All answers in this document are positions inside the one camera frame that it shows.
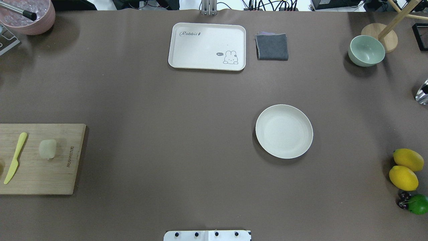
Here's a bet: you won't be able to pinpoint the cream round plate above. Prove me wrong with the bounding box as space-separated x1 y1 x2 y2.
255 104 314 159

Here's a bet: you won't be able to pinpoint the white steamed bun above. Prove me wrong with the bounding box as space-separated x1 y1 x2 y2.
38 139 57 160

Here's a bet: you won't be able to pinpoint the cream rabbit serving tray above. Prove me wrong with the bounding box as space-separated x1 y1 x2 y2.
168 22 246 71

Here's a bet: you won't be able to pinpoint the black framed tray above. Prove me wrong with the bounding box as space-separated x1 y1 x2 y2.
412 23 428 51

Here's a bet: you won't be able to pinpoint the folded grey cloth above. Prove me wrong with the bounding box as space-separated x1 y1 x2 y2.
255 32 289 61

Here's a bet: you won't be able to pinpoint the pale green bowl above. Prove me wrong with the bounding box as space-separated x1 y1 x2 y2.
347 35 386 67

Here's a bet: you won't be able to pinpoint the bamboo cutting board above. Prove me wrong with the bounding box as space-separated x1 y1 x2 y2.
0 124 87 195

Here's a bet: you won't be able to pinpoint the upper yellow lemon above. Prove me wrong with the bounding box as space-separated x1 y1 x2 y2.
393 148 424 171

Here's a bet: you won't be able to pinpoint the yellow lemon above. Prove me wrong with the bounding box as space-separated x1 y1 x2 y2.
389 166 419 191
393 148 424 171

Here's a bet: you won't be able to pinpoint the wooden mug tree stand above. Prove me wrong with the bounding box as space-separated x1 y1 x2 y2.
361 0 428 53

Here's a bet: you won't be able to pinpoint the lower yellow lemon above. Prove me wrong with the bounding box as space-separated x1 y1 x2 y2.
389 166 419 191

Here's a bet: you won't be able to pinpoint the pink bowl with ice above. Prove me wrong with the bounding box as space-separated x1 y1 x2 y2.
0 0 56 35

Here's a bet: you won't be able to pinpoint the dark cherries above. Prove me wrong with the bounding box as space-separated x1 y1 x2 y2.
397 191 412 210

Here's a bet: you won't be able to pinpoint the yellow plastic knife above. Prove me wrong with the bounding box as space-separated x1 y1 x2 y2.
3 132 28 185

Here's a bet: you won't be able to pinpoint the silver metal scoop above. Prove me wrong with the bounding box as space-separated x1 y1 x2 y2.
415 79 428 105

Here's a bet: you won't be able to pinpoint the metal scoop black tip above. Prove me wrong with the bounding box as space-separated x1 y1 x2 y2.
0 0 37 21

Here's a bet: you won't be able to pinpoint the green lime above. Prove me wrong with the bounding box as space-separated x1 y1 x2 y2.
408 194 428 215

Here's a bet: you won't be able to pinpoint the white cup rack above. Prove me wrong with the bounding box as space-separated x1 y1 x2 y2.
0 23 20 56

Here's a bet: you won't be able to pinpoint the aluminium camera post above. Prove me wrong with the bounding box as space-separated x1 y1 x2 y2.
200 0 218 16

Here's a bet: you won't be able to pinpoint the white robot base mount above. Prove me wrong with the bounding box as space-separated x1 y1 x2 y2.
163 229 252 241

